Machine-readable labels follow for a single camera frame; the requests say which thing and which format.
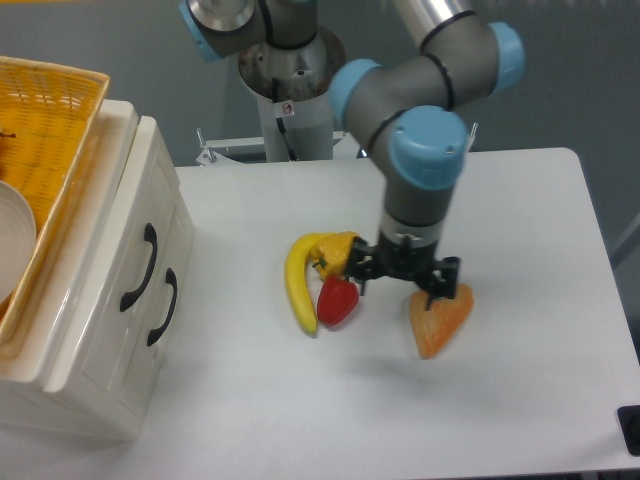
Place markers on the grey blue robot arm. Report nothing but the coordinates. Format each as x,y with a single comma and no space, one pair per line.
404,118

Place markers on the white drawer cabinet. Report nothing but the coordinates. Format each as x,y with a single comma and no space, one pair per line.
28,359

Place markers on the white table clamp bracket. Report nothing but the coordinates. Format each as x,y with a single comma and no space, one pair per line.
471,137

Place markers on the black top drawer handle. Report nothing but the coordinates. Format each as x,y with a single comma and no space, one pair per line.
139,264

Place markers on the yellow bell pepper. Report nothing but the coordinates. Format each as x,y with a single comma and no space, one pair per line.
329,255

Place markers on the black bottom drawer handle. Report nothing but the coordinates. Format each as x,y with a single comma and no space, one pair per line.
168,306

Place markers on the yellow woven basket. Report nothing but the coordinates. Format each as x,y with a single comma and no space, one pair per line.
47,113

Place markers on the black drawer handle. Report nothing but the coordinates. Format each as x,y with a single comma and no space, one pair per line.
168,306
139,264

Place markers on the yellow banana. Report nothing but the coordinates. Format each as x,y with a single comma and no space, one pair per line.
295,282

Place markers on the red bell pepper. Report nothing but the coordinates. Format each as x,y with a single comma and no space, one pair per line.
337,299

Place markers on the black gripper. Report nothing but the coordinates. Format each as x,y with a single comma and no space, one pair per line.
403,261

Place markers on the orange triangular bread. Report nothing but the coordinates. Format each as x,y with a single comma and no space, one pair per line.
434,324

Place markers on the white plate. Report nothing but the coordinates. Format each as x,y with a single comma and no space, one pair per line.
18,239

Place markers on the black corner object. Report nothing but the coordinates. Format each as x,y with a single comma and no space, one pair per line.
629,420

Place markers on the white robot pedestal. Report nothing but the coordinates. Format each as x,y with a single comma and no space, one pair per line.
288,70

